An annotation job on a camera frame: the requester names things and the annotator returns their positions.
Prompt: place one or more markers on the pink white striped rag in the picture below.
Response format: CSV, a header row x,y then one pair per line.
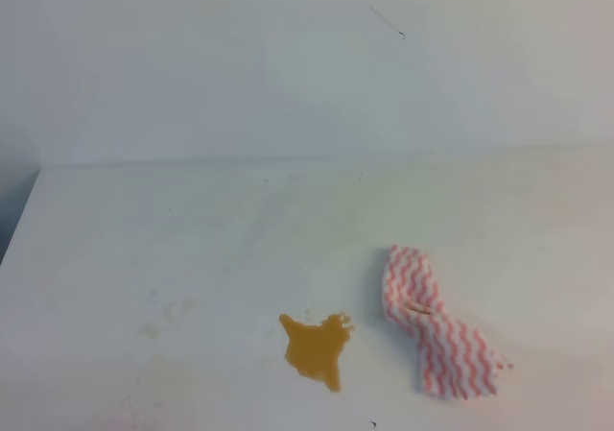
x,y
454,359

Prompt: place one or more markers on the brown coffee stain puddle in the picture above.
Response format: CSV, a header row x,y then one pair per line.
x,y
314,350

